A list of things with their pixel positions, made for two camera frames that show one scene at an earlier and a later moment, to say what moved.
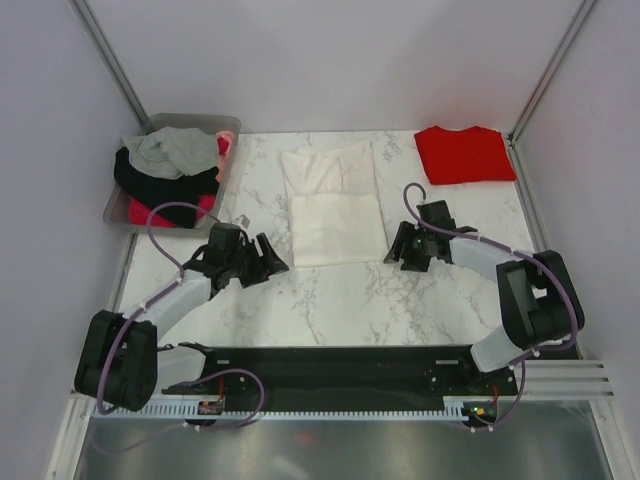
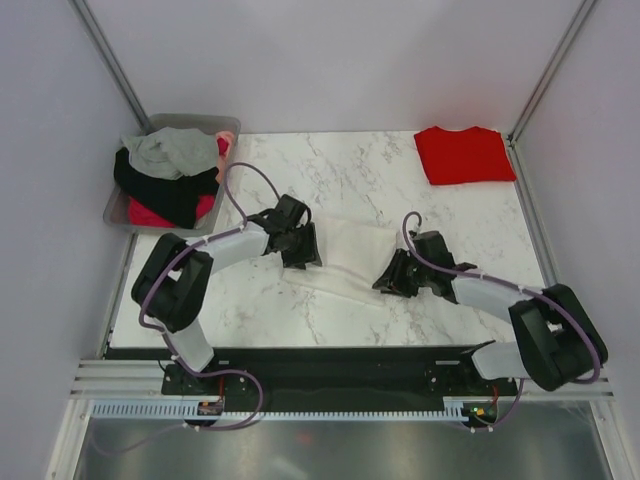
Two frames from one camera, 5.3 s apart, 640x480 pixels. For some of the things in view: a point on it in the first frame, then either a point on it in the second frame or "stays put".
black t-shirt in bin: [152, 189] stays put
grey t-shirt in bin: [171, 153] stays put
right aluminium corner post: [535, 95] stays put
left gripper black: [269, 263] → [308, 252]
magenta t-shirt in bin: [139, 213] stays put
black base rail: [316, 373] stays put
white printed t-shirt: [335, 207] → [352, 256]
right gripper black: [406, 231] → [392, 280]
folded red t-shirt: [471, 155] stays put
